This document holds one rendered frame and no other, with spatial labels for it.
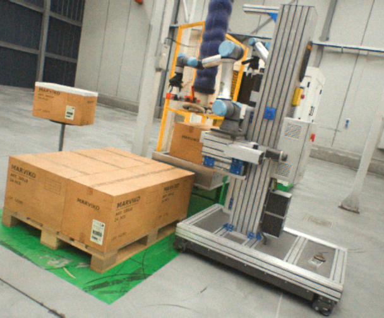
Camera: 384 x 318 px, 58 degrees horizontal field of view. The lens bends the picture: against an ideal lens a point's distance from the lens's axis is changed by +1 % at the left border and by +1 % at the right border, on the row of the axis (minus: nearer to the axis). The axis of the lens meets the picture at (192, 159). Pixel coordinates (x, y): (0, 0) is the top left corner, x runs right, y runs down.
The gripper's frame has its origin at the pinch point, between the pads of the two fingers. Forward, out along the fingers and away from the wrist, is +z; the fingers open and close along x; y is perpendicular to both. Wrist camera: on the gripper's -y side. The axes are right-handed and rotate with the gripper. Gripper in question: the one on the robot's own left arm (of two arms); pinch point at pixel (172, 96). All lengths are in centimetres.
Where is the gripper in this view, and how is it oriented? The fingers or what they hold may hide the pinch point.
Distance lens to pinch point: 291.7
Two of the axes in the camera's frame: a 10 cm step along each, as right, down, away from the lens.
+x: -8.8, -2.6, 3.9
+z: -2.0, 9.6, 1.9
